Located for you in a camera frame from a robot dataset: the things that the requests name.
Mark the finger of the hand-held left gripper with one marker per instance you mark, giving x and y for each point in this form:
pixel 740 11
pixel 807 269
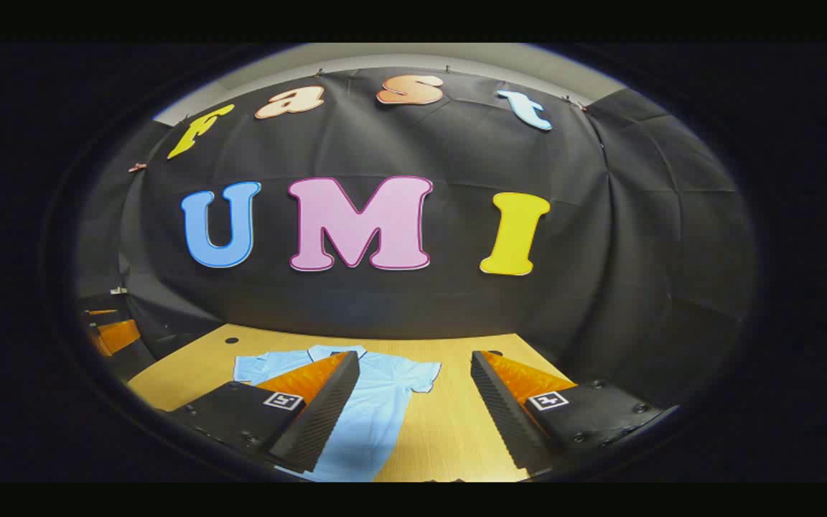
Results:
pixel 119 336
pixel 101 312

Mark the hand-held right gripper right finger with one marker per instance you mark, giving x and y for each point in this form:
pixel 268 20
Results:
pixel 503 413

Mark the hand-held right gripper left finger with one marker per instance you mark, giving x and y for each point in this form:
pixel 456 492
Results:
pixel 320 416

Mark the light blue T-shirt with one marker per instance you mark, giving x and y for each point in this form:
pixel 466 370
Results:
pixel 385 402

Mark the black backdrop cloth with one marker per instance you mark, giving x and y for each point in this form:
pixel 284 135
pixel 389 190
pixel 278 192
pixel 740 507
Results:
pixel 600 251

